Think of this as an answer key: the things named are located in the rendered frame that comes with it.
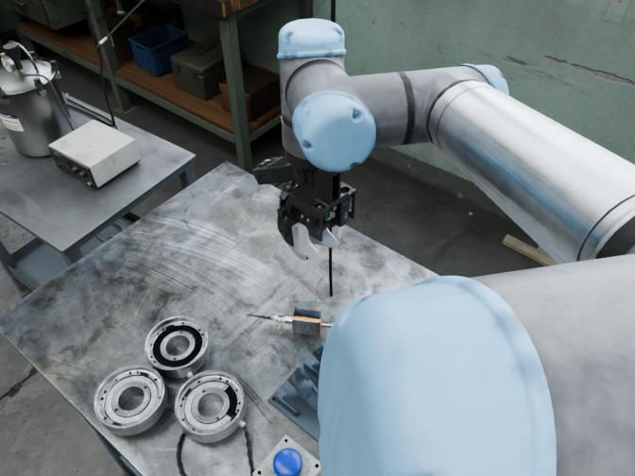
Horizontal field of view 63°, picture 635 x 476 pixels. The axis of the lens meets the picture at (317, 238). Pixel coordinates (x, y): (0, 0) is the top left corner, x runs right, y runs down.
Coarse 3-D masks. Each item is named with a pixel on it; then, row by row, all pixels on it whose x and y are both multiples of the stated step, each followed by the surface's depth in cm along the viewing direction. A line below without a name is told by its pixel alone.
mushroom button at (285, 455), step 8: (288, 448) 70; (280, 456) 69; (288, 456) 69; (296, 456) 69; (280, 464) 68; (288, 464) 68; (296, 464) 68; (280, 472) 68; (288, 472) 68; (296, 472) 68
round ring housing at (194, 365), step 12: (168, 324) 89; (180, 324) 89; (192, 324) 89; (156, 336) 87; (168, 336) 87; (180, 336) 88; (192, 336) 87; (204, 336) 87; (144, 348) 84; (168, 348) 88; (192, 348) 86; (204, 348) 84; (204, 360) 85; (168, 372) 82; (180, 372) 83; (192, 372) 84
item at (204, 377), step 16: (192, 384) 81; (240, 384) 80; (176, 400) 78; (208, 400) 82; (224, 400) 79; (240, 400) 79; (176, 416) 76; (240, 416) 77; (192, 432) 75; (208, 432) 76; (224, 432) 75
